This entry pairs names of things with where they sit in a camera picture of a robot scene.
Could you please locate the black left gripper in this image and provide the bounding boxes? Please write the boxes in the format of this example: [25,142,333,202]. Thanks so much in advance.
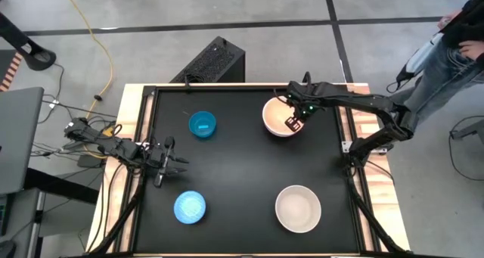
[147,135,190,188]

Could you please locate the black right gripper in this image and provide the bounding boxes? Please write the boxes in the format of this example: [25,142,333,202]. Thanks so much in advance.
[284,92,318,132]

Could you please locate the tan wooden bowl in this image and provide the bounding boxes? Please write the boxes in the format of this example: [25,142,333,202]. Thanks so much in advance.
[262,95,306,138]

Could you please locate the light blue ribbed bowl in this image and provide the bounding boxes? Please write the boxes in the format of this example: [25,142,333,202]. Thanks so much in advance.
[173,190,207,225]

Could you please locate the small deep blue bowl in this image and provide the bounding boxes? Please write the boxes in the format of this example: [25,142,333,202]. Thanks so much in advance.
[188,110,218,139]

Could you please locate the black table mat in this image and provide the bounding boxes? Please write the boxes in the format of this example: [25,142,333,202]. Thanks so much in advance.
[132,88,361,254]

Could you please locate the white bowl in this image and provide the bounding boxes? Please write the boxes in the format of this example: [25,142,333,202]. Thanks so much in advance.
[275,185,323,235]

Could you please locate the black computer tower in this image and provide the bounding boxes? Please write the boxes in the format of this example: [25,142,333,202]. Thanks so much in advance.
[169,36,247,85]

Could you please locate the person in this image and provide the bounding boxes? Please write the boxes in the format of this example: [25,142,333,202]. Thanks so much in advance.
[386,0,484,135]

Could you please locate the grey monitor panel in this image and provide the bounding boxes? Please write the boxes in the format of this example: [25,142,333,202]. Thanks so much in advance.
[0,86,45,196]

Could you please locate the grey cabinet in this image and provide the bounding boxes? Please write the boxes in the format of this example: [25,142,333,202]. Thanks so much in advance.
[0,187,47,258]

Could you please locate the grey metal leg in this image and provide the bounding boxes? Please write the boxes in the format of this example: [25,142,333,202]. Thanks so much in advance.
[449,120,484,141]

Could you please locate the person's hand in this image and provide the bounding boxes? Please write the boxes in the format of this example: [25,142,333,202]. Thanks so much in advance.
[458,40,484,61]
[437,9,461,30]

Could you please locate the orange black striped board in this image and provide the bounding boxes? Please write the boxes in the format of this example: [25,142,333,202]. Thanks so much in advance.
[0,51,24,93]

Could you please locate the black curved stand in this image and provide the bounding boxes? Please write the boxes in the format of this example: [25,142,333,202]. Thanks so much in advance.
[0,11,57,72]

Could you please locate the silver mounting bracket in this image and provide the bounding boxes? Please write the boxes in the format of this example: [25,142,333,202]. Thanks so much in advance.
[341,140,389,154]

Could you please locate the black aluminium table frame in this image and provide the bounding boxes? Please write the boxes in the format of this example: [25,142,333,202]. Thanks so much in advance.
[113,83,381,258]

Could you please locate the black diagonal frame strut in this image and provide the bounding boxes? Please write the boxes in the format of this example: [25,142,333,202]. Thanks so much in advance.
[88,170,147,256]
[346,166,408,256]

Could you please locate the black strap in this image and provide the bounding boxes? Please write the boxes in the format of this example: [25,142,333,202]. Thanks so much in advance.
[386,59,421,95]

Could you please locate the yellow cable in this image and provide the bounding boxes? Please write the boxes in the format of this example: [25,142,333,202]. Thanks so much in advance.
[59,0,115,136]

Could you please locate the black floor cable loop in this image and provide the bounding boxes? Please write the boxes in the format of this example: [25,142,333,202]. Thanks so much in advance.
[447,115,484,182]

